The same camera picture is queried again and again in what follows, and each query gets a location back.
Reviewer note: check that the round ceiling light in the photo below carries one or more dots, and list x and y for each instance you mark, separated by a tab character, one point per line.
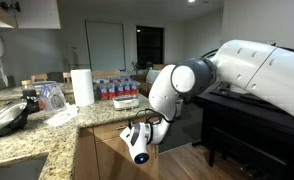
191	1

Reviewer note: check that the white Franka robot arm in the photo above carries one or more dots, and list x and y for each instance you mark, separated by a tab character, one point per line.
247	66

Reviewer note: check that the black piano bench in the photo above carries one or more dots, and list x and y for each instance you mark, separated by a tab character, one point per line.
247	146

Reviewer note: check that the green house plant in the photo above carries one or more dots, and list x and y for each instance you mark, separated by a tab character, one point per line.
137	66

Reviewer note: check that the white rectangular dish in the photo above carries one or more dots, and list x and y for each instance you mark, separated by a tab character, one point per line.
126	103

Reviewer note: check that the white open cabinet door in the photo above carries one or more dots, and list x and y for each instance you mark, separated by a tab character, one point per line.
37	15

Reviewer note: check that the dark sink basin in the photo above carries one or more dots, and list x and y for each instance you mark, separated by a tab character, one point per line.
17	170

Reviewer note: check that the narrow wooden chair back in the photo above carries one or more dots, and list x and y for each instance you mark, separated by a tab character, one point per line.
67	77

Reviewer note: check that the white projector screen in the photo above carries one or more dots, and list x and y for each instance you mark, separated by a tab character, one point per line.
105	45

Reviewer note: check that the black upright piano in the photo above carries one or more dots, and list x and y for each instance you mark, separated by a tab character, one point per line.
253	120

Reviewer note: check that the red label water bottle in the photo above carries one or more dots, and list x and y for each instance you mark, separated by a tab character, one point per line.
119	89
103	91
111	90
133	87
127	88

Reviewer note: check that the wooden base cabinet body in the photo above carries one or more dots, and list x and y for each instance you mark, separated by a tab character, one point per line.
83	153

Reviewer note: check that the clear plastic bag of bottles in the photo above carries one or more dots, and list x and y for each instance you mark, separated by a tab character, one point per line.
52	98

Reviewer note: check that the white waste bin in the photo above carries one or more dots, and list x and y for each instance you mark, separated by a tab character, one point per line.
179	107

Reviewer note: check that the white paper sheet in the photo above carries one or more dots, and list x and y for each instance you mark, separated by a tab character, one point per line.
62	116

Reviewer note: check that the black pan with lid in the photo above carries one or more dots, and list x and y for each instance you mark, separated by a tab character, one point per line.
7	116

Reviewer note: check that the white paper towel roll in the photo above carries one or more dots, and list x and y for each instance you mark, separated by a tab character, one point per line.
82	87

